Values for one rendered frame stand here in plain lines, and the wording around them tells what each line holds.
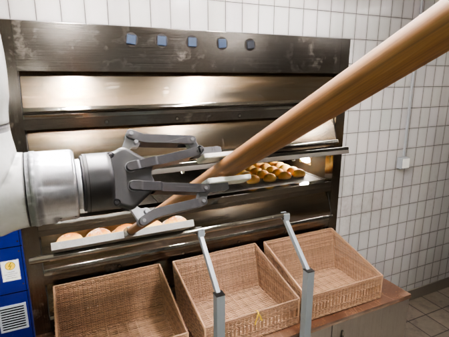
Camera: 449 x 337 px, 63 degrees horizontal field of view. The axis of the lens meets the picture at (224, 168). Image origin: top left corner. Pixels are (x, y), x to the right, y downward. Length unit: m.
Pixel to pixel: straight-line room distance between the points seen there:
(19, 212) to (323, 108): 0.34
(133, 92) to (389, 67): 1.69
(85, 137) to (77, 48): 0.41
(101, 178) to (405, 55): 0.34
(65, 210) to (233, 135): 1.72
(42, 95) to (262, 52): 1.17
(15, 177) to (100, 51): 1.48
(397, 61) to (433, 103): 2.93
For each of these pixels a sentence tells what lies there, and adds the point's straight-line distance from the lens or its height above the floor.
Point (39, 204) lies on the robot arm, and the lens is 0.46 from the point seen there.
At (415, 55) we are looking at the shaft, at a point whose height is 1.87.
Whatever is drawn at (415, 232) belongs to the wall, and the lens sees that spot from 3.43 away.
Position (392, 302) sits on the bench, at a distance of 2.52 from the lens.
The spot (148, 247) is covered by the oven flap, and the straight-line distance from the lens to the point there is 2.10.
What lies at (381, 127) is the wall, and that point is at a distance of 2.83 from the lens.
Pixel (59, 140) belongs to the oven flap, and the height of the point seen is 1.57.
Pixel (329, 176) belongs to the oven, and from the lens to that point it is 2.61.
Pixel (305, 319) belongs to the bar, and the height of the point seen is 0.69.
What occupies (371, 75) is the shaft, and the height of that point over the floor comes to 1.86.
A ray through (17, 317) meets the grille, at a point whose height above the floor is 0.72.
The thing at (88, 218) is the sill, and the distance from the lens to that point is 2.00.
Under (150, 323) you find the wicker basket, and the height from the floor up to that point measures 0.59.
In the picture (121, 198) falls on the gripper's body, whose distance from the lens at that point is 0.49.
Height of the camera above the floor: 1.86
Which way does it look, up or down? 14 degrees down
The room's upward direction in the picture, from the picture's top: straight up
